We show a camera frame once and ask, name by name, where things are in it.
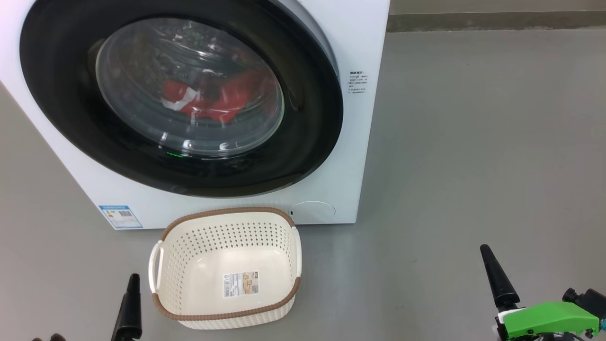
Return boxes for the cream perforated laundry basket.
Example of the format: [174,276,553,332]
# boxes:
[148,206,302,330]

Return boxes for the round white filter cover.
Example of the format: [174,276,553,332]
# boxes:
[290,201,336,224]

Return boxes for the dark washing machine door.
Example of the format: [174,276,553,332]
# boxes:
[19,0,344,198]

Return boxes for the white front-load washing machine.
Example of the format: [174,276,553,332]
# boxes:
[0,0,391,231]

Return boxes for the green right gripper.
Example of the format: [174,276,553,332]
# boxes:
[480,244,601,341]

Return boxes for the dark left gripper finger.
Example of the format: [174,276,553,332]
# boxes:
[111,273,143,341]

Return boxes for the red and white jersey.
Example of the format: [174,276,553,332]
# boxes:
[161,69,276,125]

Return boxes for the white product label sticker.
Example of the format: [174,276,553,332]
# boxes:
[223,271,259,298]

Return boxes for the blue energy label sticker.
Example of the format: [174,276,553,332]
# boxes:
[98,205,143,230]

